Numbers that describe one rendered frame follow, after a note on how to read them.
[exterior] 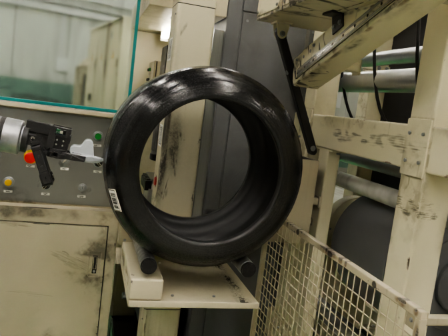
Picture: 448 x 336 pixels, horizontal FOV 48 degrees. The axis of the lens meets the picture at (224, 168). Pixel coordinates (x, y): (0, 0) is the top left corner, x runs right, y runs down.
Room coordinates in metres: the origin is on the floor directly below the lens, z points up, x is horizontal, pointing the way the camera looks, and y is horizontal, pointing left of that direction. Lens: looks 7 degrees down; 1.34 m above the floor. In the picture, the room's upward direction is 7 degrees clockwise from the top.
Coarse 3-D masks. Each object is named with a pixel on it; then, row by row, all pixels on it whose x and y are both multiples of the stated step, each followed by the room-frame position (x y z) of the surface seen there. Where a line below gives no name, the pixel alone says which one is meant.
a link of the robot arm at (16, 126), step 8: (8, 120) 1.28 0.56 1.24; (16, 120) 1.30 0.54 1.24; (8, 128) 1.27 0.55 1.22; (16, 128) 1.27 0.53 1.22; (8, 136) 1.26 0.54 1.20; (16, 136) 1.27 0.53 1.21; (0, 144) 1.26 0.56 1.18; (8, 144) 1.26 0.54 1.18; (16, 144) 1.27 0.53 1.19; (8, 152) 1.29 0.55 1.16; (16, 152) 1.28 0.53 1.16
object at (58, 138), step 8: (32, 120) 1.32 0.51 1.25; (24, 128) 1.29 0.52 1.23; (32, 128) 1.30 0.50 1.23; (40, 128) 1.31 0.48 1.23; (48, 128) 1.31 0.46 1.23; (56, 128) 1.33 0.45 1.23; (64, 128) 1.35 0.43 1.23; (24, 136) 1.28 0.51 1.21; (40, 136) 1.31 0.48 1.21; (48, 136) 1.30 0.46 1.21; (56, 136) 1.31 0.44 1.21; (64, 136) 1.31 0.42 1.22; (24, 144) 1.28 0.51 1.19; (32, 144) 1.30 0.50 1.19; (48, 144) 1.30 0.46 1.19; (56, 144) 1.31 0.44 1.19; (64, 144) 1.32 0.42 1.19; (24, 152) 1.31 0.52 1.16; (48, 152) 1.30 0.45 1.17; (56, 152) 1.30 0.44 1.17
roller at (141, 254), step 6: (138, 246) 1.43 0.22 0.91; (138, 252) 1.39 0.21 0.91; (144, 252) 1.36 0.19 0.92; (138, 258) 1.36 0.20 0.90; (144, 258) 1.31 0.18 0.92; (150, 258) 1.31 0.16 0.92; (144, 264) 1.30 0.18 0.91; (150, 264) 1.30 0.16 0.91; (156, 264) 1.31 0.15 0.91; (144, 270) 1.30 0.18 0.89; (150, 270) 1.30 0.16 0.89
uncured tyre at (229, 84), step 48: (144, 96) 1.31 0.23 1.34; (192, 96) 1.31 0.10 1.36; (240, 96) 1.34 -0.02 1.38; (144, 144) 1.28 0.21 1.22; (288, 144) 1.39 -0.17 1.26; (240, 192) 1.64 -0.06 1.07; (288, 192) 1.39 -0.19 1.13; (144, 240) 1.31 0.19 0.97; (192, 240) 1.34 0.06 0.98; (240, 240) 1.36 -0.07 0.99
